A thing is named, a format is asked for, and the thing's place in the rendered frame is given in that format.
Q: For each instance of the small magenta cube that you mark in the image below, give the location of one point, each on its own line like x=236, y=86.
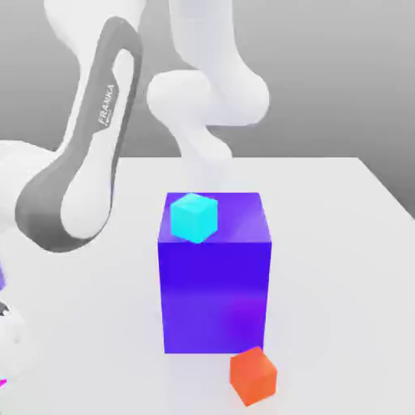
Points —
x=2, y=383

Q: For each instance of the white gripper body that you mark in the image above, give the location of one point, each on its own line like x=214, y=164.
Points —
x=8, y=330

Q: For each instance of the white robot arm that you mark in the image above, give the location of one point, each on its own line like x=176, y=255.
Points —
x=87, y=181

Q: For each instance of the small orange cube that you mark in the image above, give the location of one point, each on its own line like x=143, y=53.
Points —
x=253, y=376

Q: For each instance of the small cyan cube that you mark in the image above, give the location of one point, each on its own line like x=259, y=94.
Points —
x=193, y=217

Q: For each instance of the large purple box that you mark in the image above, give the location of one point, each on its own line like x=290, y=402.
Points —
x=214, y=291

